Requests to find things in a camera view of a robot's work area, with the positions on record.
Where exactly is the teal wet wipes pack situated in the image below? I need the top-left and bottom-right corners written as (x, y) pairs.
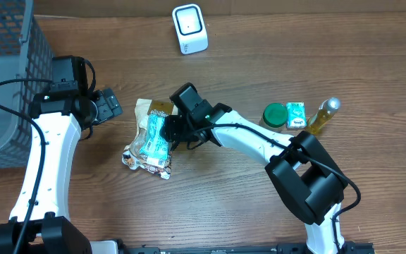
top-left (140, 114), bottom-right (168, 164)

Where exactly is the Pantree snack bag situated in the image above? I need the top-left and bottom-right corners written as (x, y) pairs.
top-left (121, 99), bottom-right (178, 180)

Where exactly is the green lid jar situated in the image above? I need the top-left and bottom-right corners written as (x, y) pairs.
top-left (259, 103), bottom-right (288, 132)

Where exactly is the small teal tissue pack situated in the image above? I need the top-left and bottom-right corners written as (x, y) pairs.
top-left (286, 102), bottom-right (307, 129)

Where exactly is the yellow liquid bottle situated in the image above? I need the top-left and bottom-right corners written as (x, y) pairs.
top-left (305, 97), bottom-right (341, 135)

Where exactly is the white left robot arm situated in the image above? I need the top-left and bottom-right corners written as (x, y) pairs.
top-left (0, 56), bottom-right (125, 254)

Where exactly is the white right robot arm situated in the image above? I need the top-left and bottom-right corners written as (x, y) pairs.
top-left (161, 83), bottom-right (347, 253)

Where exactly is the white barcode scanner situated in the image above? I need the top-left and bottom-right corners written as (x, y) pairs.
top-left (172, 4), bottom-right (209, 55)

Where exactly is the grey plastic mesh basket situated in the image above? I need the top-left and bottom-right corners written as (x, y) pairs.
top-left (0, 0), bottom-right (54, 168)

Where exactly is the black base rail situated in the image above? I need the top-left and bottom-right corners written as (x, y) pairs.
top-left (90, 239), bottom-right (376, 254)

